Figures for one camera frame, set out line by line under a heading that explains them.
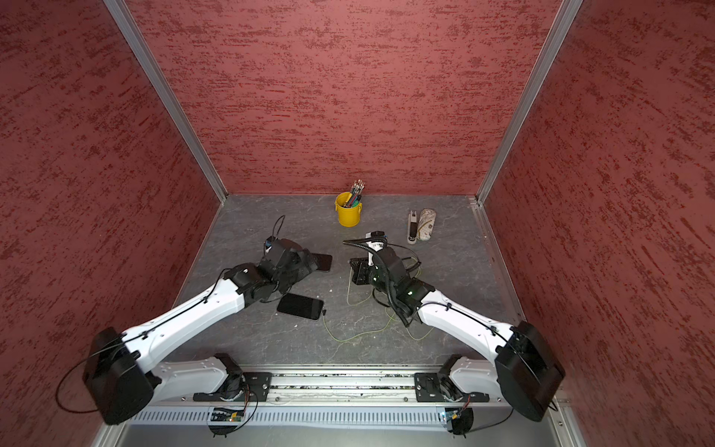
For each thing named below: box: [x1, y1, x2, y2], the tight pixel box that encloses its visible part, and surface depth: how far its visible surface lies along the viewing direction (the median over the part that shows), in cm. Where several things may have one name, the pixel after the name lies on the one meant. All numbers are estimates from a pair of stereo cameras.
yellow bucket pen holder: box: [335, 191, 364, 229], surface depth 109 cm
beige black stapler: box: [406, 209, 419, 245], surface depth 109 cm
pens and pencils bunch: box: [343, 178, 366, 208], surface depth 105 cm
